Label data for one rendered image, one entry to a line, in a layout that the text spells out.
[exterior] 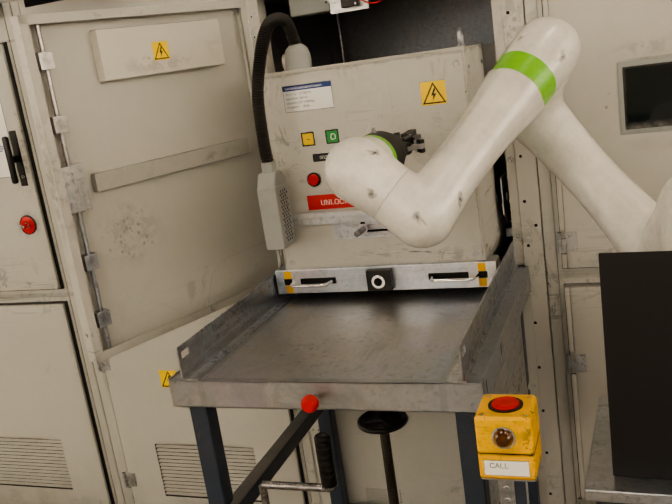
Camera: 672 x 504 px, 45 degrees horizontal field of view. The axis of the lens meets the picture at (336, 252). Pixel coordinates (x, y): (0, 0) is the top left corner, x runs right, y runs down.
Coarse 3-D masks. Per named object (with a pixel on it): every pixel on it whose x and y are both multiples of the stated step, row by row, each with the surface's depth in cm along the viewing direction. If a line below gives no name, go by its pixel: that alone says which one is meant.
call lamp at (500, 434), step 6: (492, 432) 114; (498, 432) 113; (504, 432) 113; (510, 432) 113; (492, 438) 114; (498, 438) 113; (504, 438) 112; (510, 438) 112; (498, 444) 113; (504, 444) 113; (510, 444) 113
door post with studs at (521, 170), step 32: (512, 0) 183; (512, 32) 185; (512, 160) 193; (512, 192) 196; (512, 224) 198; (544, 288) 199; (544, 320) 201; (544, 352) 204; (544, 384) 206; (544, 416) 208
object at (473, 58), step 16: (448, 48) 171; (464, 48) 171; (480, 48) 189; (336, 64) 180; (352, 64) 179; (464, 64) 171; (480, 64) 188; (480, 80) 187; (480, 192) 180; (480, 208) 179; (496, 208) 199; (496, 224) 197; (496, 240) 196
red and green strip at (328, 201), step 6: (312, 198) 191; (318, 198) 191; (324, 198) 190; (330, 198) 190; (336, 198) 189; (312, 204) 192; (318, 204) 191; (324, 204) 191; (330, 204) 190; (336, 204) 190; (342, 204) 189; (348, 204) 189
